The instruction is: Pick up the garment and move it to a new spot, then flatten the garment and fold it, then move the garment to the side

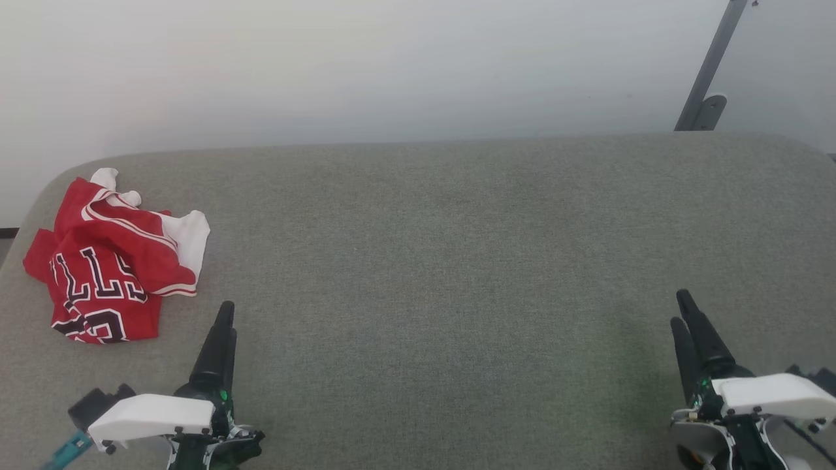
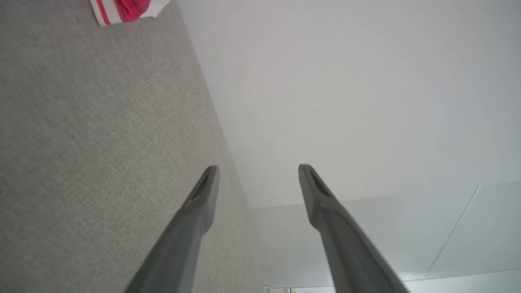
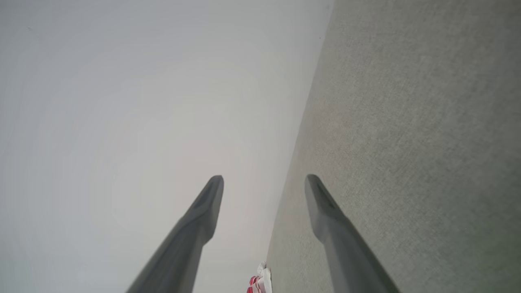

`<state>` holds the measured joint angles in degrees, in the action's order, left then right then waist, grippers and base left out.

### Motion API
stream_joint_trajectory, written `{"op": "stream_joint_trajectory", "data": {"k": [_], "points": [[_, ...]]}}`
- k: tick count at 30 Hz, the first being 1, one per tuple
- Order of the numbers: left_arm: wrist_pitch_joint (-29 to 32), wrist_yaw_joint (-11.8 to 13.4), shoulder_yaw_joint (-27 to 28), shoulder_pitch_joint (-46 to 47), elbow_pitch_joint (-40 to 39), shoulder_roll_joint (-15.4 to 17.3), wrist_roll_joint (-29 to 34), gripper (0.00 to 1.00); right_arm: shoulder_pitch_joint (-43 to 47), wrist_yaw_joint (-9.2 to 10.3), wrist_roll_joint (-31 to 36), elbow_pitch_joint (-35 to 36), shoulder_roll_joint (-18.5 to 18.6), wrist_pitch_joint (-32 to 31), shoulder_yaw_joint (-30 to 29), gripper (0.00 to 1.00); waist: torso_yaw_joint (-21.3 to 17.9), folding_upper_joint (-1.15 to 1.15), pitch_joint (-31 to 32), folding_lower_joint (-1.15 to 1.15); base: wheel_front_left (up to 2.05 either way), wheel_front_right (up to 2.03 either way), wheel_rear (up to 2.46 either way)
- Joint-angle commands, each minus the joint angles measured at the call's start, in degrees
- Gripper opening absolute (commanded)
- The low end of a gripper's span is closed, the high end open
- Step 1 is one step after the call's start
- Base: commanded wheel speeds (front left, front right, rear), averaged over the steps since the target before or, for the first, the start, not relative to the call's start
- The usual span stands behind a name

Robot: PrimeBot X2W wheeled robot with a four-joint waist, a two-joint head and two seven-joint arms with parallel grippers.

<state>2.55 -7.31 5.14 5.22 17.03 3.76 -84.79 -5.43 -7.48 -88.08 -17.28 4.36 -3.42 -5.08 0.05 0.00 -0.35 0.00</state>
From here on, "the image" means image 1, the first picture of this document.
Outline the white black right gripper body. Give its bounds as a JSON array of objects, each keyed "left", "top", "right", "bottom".
[{"left": 692, "top": 362, "right": 836, "bottom": 470}]

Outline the grey metal pole with bracket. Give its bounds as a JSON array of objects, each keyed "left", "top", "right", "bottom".
[{"left": 674, "top": 0, "right": 750, "bottom": 132}]

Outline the grey fabric sofa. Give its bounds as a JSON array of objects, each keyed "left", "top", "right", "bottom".
[{"left": 0, "top": 133, "right": 836, "bottom": 470}]

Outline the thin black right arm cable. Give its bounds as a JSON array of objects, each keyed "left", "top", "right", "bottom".
[{"left": 782, "top": 418, "right": 836, "bottom": 452}]

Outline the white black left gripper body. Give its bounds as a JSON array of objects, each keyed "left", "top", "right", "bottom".
[{"left": 88, "top": 384, "right": 236, "bottom": 454}]

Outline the red basketball jersey white trim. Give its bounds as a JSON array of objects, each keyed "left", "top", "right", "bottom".
[{"left": 23, "top": 168, "right": 211, "bottom": 345}]

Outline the teal cable connector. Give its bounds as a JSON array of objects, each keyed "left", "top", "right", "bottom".
[{"left": 42, "top": 430, "right": 93, "bottom": 470}]

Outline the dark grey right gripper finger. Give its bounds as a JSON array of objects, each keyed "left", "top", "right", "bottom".
[
  {"left": 670, "top": 317, "right": 705, "bottom": 407},
  {"left": 675, "top": 289, "right": 737, "bottom": 381}
]

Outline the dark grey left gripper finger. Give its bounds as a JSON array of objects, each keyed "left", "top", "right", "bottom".
[
  {"left": 189, "top": 300, "right": 235, "bottom": 393},
  {"left": 224, "top": 328, "right": 238, "bottom": 393}
]

